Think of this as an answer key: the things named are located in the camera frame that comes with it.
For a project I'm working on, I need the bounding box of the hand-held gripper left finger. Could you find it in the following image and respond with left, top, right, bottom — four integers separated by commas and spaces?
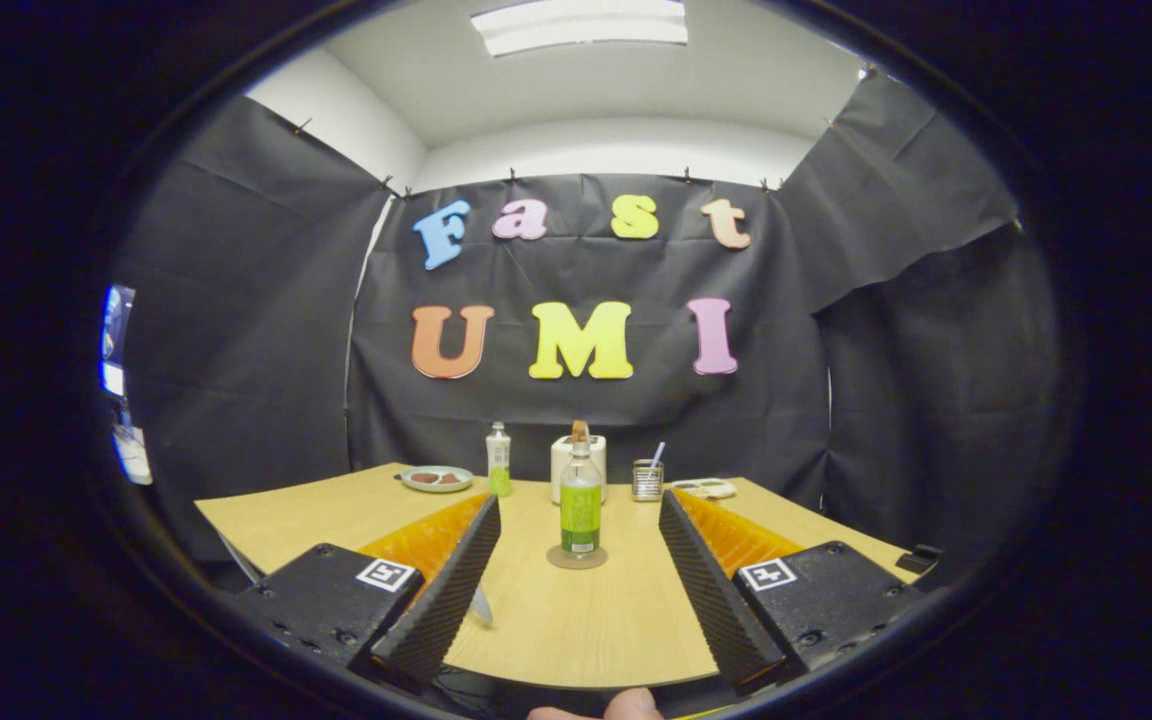
231, 493, 502, 691

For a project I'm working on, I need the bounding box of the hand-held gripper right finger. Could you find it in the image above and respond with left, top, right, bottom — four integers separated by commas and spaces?
658, 489, 927, 691

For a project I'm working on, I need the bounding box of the brown round coaster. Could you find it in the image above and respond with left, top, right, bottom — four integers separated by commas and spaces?
547, 543, 609, 571

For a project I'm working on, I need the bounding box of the clear juice bottle green label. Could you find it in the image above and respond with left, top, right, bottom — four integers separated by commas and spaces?
560, 441, 604, 557

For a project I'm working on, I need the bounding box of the small white-capped green drink bottle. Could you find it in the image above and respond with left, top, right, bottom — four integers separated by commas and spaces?
486, 421, 513, 498

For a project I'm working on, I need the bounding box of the pale green plate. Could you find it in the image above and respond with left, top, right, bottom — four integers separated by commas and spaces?
401, 465, 475, 494

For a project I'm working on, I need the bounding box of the wooden table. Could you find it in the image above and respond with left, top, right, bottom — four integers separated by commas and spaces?
194, 462, 922, 691

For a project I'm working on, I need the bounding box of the cream toaster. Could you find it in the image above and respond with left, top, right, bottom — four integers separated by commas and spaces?
551, 435, 608, 505

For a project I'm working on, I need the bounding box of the white object beside monitor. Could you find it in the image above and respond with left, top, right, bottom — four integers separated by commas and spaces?
113, 425, 154, 486

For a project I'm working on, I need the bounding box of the lit monitor screen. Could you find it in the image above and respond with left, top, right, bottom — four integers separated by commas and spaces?
100, 285, 137, 398

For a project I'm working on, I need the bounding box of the ceiling light panel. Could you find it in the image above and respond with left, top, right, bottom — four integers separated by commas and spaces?
471, 0, 689, 57

